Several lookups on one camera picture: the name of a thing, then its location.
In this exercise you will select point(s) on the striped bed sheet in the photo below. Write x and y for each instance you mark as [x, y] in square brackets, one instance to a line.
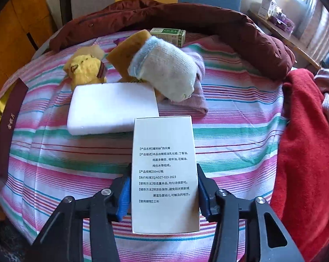
[235, 131]

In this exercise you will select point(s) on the white foam block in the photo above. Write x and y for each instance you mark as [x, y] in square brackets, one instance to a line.
[107, 109]

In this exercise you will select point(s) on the purple box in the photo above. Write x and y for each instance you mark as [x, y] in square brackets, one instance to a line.
[283, 23]

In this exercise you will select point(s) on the white sock blue cuff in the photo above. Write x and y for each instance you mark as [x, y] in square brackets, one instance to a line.
[169, 68]

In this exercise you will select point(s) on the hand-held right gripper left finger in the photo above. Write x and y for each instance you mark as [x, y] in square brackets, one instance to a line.
[123, 196]

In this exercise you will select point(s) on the white carton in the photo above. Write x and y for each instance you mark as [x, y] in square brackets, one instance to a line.
[266, 5]

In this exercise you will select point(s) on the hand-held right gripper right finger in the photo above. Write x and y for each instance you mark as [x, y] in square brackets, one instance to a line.
[204, 196]

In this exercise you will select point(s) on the red fleece blanket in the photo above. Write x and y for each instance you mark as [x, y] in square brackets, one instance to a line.
[303, 155]

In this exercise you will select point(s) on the yellow plush toy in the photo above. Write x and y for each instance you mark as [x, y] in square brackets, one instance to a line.
[82, 68]

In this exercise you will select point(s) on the orange wooden wardrobe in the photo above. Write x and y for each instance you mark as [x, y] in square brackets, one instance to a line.
[22, 19]

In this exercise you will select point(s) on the purple wrapper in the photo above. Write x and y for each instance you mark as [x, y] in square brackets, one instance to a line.
[117, 41]

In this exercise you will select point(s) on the maroon gift box gold interior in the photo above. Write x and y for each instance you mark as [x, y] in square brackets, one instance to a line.
[11, 120]

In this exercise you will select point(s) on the green and white small box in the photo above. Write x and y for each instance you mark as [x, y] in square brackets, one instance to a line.
[167, 32]

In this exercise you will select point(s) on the white printed carton box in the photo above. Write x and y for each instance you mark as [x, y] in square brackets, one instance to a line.
[164, 142]

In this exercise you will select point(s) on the dark red padded jacket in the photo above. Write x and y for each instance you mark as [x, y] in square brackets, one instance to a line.
[235, 32]

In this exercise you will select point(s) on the black upright bar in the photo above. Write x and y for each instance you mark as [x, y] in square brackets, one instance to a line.
[66, 0]

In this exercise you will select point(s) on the pale curtain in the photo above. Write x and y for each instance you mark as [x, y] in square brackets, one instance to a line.
[325, 32]

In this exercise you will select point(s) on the wooden side table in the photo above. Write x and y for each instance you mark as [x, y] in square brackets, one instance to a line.
[290, 41]

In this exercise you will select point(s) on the pink striped sock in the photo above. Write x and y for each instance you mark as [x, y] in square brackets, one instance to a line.
[194, 98]

